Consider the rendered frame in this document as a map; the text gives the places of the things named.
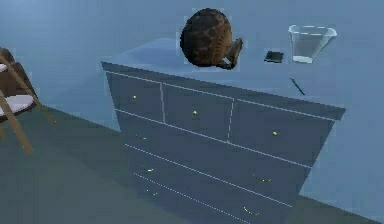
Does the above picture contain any clear glass bowl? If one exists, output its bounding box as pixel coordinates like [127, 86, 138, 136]
[288, 24, 338, 64]

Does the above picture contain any brown wooden chair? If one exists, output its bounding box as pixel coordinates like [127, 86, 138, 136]
[0, 47, 57, 155]

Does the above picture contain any thin black pen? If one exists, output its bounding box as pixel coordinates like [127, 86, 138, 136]
[289, 77, 306, 97]

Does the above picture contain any small black flat box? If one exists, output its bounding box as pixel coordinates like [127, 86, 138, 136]
[264, 50, 285, 64]

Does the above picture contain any blue grey chest of drawers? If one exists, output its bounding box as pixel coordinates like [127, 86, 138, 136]
[100, 37, 348, 224]

